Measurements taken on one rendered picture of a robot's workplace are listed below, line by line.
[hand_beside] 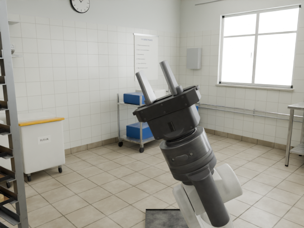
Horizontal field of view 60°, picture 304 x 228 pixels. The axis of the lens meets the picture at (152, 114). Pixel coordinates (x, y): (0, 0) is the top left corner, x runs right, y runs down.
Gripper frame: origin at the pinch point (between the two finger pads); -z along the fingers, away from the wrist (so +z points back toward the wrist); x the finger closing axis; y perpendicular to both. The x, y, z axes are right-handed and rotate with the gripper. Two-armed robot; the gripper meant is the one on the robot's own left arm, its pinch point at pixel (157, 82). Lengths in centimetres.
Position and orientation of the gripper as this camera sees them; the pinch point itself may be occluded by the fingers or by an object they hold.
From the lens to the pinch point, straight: 46.9
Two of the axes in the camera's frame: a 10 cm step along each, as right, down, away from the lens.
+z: 4.0, 9.0, 1.8
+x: 8.7, -3.1, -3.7
